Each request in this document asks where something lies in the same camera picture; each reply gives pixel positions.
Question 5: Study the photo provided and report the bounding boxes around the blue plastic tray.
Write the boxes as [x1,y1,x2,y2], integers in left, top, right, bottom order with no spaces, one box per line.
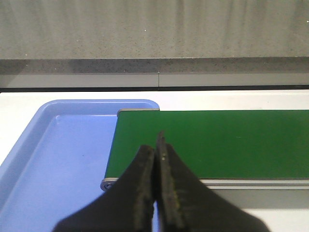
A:
[0,100,159,232]

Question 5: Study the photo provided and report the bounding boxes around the grey conveyor end roller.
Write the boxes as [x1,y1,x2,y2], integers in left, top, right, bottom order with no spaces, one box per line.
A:
[100,177,118,192]

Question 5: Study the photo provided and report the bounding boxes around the green conveyor belt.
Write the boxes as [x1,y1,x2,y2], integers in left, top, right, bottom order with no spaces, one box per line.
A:
[105,110,309,179]

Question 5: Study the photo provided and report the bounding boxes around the aluminium conveyor side rail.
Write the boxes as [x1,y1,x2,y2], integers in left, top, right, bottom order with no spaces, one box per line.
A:
[200,179,309,190]

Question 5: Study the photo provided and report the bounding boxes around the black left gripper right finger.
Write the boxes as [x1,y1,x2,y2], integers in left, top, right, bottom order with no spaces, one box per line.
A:
[156,132,269,232]

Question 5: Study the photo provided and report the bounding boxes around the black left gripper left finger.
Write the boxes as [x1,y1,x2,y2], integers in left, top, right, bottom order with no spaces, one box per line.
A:
[53,145,155,232]

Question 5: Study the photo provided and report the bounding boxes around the grey stone counter slab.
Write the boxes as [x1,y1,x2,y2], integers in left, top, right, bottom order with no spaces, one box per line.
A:
[0,0,309,74]

